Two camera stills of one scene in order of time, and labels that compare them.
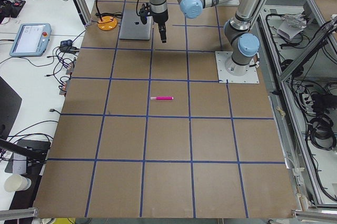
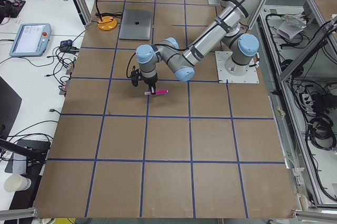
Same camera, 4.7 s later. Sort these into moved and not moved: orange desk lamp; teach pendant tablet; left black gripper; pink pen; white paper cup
Moved: pink pen; left black gripper
Not moved: orange desk lamp; white paper cup; teach pendant tablet
